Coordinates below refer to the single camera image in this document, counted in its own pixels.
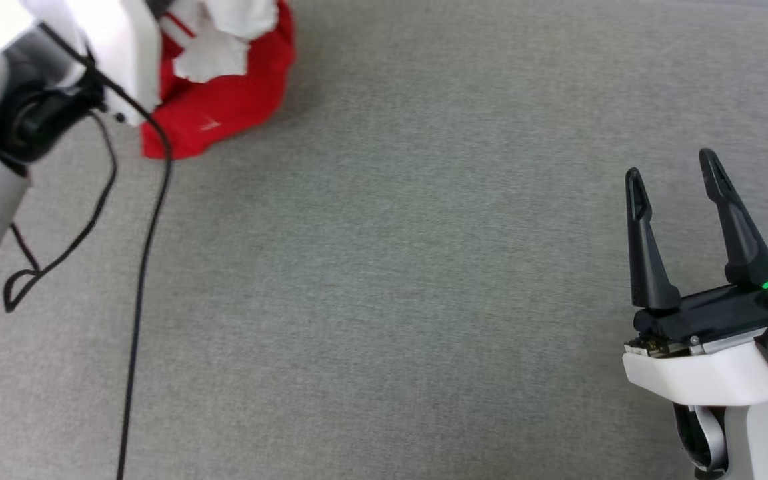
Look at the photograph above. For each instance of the red white basketball jersey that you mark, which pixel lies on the red white basketball jersey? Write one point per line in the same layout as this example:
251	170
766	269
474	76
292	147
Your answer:
224	106

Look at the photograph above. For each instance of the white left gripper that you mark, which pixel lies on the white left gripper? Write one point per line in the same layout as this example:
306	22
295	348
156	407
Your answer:
127	46

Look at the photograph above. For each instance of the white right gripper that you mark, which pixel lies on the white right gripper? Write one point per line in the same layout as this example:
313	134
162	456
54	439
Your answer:
704	366

